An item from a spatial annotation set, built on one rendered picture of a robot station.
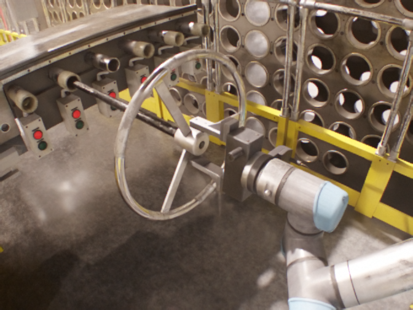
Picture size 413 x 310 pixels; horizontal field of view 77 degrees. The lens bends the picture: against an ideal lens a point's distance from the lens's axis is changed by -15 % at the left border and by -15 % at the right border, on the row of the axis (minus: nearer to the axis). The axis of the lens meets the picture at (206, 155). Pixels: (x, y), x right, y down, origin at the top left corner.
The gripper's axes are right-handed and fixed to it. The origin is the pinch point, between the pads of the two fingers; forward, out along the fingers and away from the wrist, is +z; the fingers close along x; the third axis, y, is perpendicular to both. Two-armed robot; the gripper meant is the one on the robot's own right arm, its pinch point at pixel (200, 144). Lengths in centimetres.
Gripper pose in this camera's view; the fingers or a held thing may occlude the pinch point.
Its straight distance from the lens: 62.7
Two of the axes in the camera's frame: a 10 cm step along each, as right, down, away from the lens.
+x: -0.3, 8.4, 5.4
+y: -6.7, 3.8, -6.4
